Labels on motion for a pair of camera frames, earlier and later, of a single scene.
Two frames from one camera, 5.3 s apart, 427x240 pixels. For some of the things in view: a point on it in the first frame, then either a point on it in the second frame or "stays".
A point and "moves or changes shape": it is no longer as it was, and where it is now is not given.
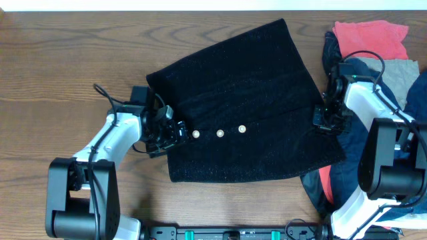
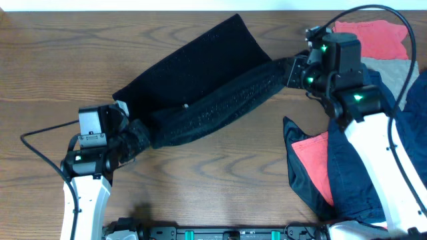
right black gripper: (317, 122) → (299, 62)
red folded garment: (377, 36) stays
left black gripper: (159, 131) → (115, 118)
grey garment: (399, 75) stays
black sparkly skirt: (249, 104) moves or changes shape
